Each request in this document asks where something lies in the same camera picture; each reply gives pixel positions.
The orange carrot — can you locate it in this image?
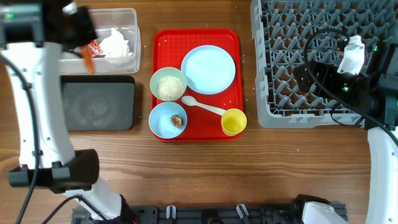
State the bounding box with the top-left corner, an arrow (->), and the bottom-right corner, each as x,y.
80,45 -> 95,75

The red snack wrapper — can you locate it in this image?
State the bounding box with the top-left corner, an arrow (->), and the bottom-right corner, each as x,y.
88,40 -> 105,58

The white napkin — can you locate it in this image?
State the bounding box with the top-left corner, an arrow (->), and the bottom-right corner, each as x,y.
99,28 -> 132,57

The yellow cup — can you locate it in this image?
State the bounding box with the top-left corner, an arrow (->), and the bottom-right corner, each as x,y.
221,108 -> 247,136

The light blue plate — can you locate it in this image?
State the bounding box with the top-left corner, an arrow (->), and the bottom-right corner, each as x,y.
181,45 -> 236,95

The green bowl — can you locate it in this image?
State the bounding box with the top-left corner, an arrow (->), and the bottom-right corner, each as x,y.
150,67 -> 187,101

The white rice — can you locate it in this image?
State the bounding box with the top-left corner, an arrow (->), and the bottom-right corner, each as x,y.
157,76 -> 185,101

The light blue bowl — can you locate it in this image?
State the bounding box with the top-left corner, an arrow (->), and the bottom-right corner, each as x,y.
149,101 -> 187,139

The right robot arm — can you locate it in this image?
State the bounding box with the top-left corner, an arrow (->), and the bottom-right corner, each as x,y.
293,42 -> 397,223

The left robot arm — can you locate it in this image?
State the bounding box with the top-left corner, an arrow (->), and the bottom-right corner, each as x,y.
1,0 -> 133,223

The grey dishwasher rack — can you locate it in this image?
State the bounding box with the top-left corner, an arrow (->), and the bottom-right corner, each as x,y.
251,0 -> 397,128

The black waste tray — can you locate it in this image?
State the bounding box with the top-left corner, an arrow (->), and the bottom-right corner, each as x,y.
61,75 -> 136,131

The clear plastic bin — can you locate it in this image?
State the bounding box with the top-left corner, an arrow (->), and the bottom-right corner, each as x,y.
58,7 -> 142,76

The white plastic spoon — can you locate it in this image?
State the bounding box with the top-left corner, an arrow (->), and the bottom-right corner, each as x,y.
181,96 -> 226,116

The right black cable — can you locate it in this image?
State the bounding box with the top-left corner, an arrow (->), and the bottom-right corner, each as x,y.
303,28 -> 398,147

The black cable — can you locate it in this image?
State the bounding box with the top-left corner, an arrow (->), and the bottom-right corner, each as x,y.
0,54 -> 94,224
303,28 -> 398,147

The left black cable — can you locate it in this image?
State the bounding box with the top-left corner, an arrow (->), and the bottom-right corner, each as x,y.
0,54 -> 94,224

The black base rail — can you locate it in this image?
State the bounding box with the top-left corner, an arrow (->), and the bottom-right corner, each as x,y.
71,204 -> 289,224

